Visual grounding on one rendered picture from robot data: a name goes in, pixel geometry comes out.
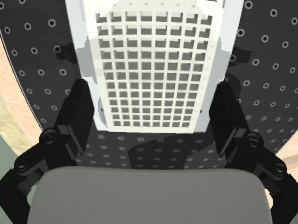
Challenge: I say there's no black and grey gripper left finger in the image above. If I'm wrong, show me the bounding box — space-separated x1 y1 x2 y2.
0 79 95 224

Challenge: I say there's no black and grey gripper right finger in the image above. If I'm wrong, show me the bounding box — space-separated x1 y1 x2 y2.
209 81 298 224

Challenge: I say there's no white well plate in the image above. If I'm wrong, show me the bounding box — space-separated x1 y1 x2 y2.
83 0 224 133

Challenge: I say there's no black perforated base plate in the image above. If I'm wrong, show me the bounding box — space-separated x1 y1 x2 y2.
0 0 298 170

